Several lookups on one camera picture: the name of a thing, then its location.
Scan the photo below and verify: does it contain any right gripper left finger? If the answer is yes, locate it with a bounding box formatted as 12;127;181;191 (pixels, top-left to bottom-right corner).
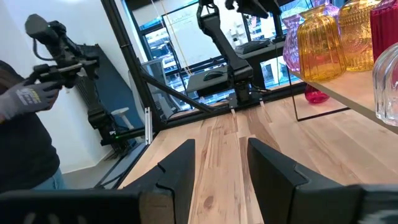
124;139;196;224

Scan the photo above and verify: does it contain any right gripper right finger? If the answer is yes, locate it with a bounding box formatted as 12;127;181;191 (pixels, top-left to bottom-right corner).
248;138;363;224

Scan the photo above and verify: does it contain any small red glass vase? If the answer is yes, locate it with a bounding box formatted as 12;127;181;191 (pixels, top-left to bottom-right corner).
303;83;331;105

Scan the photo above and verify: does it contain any ribbed pink glass vase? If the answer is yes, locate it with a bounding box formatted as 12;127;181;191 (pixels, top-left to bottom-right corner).
281;14;302;73

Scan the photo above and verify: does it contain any squat clear glass vase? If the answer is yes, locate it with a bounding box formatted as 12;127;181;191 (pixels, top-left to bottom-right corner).
372;42;398;127

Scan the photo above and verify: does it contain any ribbed yellow glass vase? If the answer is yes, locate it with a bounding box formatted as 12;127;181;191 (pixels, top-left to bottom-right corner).
297;4;348;83

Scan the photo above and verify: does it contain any embossed yellow glass vase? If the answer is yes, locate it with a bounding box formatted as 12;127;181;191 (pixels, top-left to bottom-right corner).
338;0;382;72

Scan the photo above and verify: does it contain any tall red glass vase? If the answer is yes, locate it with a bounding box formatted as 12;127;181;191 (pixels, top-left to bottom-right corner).
369;0;398;63

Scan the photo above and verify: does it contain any white stool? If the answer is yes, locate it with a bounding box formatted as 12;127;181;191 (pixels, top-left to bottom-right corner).
111;107;135;131

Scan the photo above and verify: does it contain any grey desk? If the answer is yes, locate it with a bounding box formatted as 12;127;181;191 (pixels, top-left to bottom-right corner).
185;66;233;98
236;39;287;91

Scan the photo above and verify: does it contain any blue partition panel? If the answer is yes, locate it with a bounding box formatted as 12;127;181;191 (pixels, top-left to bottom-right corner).
76;43;147;131

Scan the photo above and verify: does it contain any black computer mouse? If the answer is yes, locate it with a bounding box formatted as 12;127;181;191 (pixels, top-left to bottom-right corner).
203;70;224;82

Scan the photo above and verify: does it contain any person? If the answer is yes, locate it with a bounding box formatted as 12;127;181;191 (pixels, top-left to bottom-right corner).
0;60;68;191

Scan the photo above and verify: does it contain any black keyboard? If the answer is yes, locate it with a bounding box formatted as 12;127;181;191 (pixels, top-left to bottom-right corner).
233;39;272;56

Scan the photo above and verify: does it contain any person's gloved hand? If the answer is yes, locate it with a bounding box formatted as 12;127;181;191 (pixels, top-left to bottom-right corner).
0;80;60;121

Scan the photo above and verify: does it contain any silver aluminium bracket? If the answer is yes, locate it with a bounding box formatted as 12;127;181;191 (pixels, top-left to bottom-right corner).
144;106;154;146

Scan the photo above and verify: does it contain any window with dark frame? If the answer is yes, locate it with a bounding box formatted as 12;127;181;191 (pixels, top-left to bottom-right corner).
136;0;315;106

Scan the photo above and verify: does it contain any yellow extension cord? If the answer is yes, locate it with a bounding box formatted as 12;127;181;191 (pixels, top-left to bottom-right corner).
150;0;193;77

